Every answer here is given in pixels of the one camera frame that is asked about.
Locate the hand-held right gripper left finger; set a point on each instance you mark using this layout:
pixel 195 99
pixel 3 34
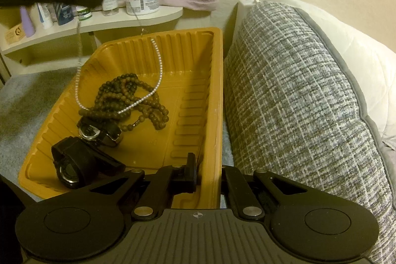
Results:
pixel 189 177

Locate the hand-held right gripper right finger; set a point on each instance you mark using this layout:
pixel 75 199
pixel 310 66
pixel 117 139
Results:
pixel 230 183

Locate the orange plastic tray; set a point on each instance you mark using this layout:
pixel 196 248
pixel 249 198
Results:
pixel 185 81

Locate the black silver-case wristwatch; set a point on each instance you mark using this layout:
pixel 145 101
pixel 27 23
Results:
pixel 92 131

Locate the small green-label jar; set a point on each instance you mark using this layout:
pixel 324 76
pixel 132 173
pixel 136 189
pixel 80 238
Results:
pixel 84 15

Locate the white and blue tube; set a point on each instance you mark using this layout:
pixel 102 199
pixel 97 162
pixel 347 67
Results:
pixel 45 18

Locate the purple cone bottle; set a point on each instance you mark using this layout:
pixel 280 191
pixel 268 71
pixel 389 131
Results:
pixel 27 24

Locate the small cardboard box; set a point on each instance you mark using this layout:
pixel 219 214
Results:
pixel 14 35

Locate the cream corner shelf unit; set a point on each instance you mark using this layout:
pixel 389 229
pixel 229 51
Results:
pixel 148 18

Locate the grey woven pillow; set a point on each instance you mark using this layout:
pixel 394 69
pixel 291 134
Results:
pixel 294 112

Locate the blue-grey fleece towel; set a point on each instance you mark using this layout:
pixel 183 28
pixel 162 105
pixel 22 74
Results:
pixel 27 115

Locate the white quilted pillow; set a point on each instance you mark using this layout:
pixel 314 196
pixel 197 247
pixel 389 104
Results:
pixel 368 66

